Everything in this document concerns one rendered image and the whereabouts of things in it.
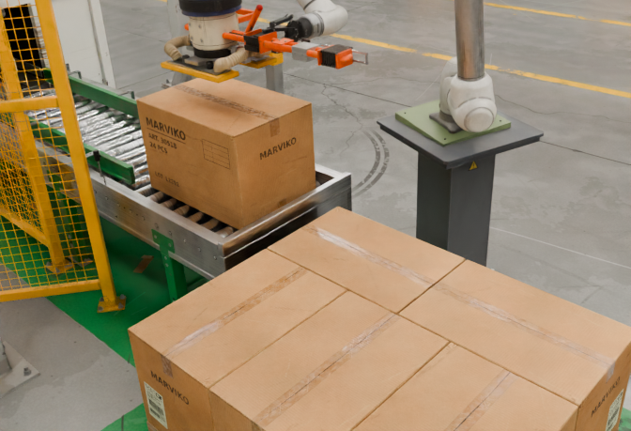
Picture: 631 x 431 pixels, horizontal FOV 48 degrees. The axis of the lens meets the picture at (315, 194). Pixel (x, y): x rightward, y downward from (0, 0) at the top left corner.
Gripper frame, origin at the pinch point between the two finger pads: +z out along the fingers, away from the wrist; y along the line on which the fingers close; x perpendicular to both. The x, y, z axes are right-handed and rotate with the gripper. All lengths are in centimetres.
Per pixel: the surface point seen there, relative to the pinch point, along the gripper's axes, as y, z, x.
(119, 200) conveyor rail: 70, 33, 60
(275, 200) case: 63, 0, 0
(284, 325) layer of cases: 70, 46, -50
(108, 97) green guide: 63, -24, 154
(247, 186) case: 51, 14, 0
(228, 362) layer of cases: 71, 68, -49
